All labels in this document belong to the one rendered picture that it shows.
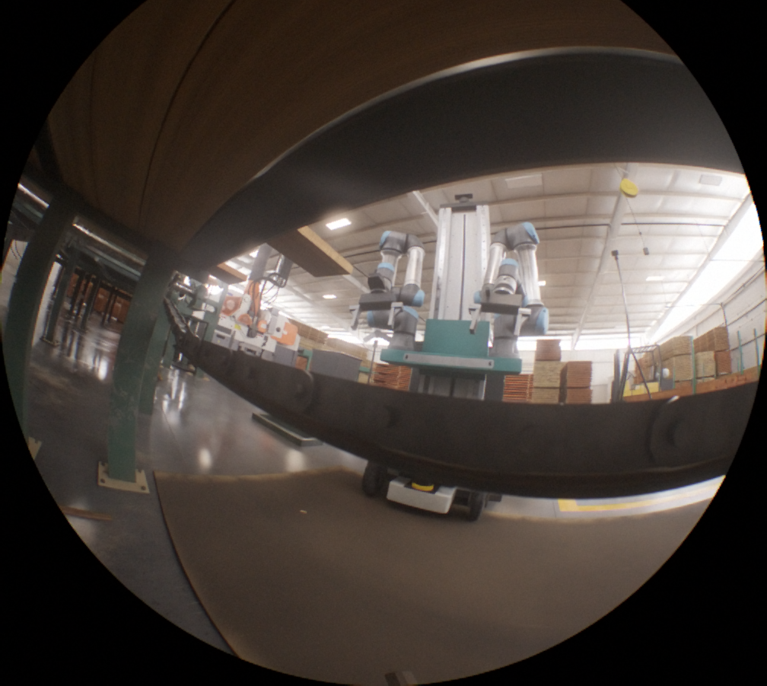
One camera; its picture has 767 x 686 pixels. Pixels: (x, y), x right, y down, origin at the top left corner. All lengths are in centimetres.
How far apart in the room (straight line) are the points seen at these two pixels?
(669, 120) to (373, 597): 95
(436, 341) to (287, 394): 117
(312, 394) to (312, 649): 54
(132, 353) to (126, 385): 10
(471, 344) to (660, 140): 115
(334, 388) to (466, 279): 138
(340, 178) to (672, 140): 46
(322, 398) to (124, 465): 88
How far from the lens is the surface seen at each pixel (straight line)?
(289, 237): 66
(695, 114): 40
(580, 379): 1080
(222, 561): 76
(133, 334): 85
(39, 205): 151
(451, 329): 131
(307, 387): 16
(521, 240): 123
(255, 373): 22
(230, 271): 114
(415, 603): 74
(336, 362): 415
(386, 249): 134
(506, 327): 115
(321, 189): 41
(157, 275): 86
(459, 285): 149
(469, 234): 167
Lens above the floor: 55
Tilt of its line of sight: 19 degrees up
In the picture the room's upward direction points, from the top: 11 degrees clockwise
